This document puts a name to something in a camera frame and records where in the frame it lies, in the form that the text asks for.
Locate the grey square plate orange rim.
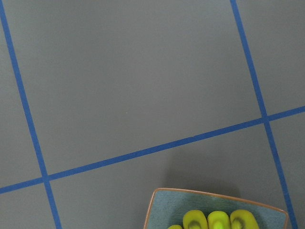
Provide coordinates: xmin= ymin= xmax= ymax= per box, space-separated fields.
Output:
xmin=143 ymin=188 xmax=288 ymax=229

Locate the yellow banana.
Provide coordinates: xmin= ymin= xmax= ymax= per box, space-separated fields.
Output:
xmin=183 ymin=210 xmax=208 ymax=229
xmin=230 ymin=209 xmax=259 ymax=229
xmin=168 ymin=224 xmax=183 ymax=229
xmin=207 ymin=211 xmax=231 ymax=229

